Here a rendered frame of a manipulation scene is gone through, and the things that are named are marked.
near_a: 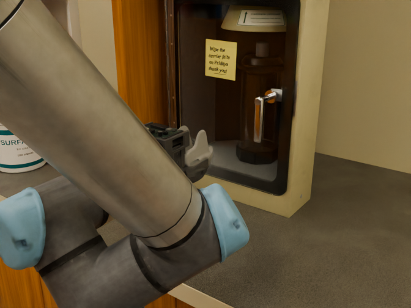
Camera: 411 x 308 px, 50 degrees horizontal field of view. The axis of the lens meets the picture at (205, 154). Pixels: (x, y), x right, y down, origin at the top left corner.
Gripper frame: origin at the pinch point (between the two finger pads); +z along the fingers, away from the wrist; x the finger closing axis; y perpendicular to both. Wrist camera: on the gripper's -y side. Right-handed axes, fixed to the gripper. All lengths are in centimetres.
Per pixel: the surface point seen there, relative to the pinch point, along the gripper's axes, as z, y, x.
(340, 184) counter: 45, -21, -9
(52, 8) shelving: 65, 14, 126
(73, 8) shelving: 63, 15, 110
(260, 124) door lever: 16.6, 0.8, -1.0
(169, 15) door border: 21.6, 19.2, 25.3
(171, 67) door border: 21.5, 8.0, 25.0
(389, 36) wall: 66, 13, -10
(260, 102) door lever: 16.4, 5.1, -0.8
